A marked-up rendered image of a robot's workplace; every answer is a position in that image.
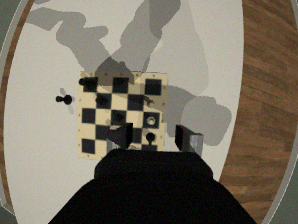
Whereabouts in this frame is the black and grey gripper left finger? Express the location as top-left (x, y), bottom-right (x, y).
top-left (106, 122), bottom-right (133, 153)

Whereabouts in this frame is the black and cream chessboard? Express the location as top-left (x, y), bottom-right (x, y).
top-left (77, 71), bottom-right (168, 160)

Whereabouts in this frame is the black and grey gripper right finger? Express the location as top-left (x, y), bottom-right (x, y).
top-left (175, 125), bottom-right (204, 157)

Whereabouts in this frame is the white pawn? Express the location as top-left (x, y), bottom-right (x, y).
top-left (147, 117), bottom-right (155, 125)
top-left (147, 100), bottom-right (155, 109)

